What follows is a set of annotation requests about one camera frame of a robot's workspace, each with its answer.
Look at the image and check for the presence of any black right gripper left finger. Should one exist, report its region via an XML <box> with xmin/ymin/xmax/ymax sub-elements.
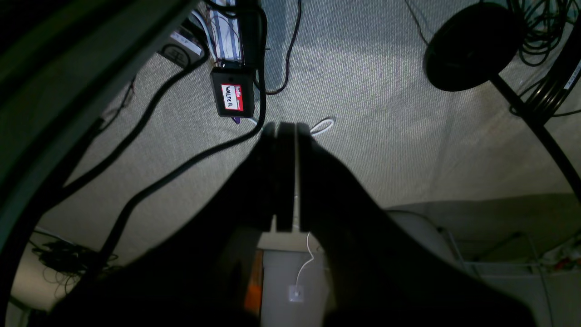
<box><xmin>59</xmin><ymin>124</ymin><xmax>275</xmax><ymax>327</ymax></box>

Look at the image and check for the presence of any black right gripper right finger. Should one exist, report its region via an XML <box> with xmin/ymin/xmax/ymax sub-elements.
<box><xmin>278</xmin><ymin>122</ymin><xmax>536</xmax><ymax>327</ymax></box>

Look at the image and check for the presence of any black box with name tag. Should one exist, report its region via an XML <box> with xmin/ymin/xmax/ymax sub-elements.
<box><xmin>210</xmin><ymin>67</ymin><xmax>255</xmax><ymax>118</ymax></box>

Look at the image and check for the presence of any round black stand base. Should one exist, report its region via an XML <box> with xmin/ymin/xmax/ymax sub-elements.
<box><xmin>423</xmin><ymin>2</ymin><xmax>524</xmax><ymax>92</ymax></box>

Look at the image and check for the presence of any white thin cable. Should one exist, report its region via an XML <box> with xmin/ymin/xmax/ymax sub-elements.
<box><xmin>293</xmin><ymin>117</ymin><xmax>336</xmax><ymax>296</ymax></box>

